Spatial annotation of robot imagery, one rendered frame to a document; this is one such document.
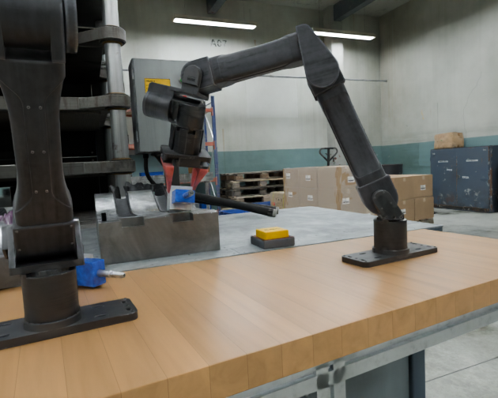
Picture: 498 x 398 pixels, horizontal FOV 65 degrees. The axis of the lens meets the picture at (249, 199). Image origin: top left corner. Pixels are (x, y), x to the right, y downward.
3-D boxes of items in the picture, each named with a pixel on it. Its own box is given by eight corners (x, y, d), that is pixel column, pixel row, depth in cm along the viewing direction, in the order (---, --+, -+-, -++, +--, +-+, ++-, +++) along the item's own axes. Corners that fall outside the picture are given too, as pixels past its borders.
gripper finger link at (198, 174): (167, 186, 91) (172, 148, 88) (198, 188, 94) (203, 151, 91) (171, 198, 86) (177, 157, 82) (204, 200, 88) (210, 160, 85)
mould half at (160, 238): (220, 249, 91) (216, 192, 90) (101, 265, 82) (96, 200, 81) (175, 224, 138) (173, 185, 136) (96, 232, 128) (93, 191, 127)
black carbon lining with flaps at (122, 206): (186, 219, 94) (184, 180, 93) (116, 227, 88) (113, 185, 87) (162, 208, 126) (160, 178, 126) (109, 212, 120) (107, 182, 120)
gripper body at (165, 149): (159, 152, 87) (163, 119, 85) (204, 156, 91) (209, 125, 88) (163, 162, 82) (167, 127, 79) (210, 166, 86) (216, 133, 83)
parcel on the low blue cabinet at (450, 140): (465, 147, 716) (465, 131, 714) (451, 148, 704) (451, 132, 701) (445, 148, 755) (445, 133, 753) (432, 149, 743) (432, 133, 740)
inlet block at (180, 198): (203, 206, 80) (203, 180, 80) (179, 205, 78) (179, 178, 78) (188, 211, 92) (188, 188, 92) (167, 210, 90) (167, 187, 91)
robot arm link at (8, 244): (2, 223, 50) (-2, 228, 45) (77, 215, 54) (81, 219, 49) (8, 272, 51) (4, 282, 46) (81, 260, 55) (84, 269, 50)
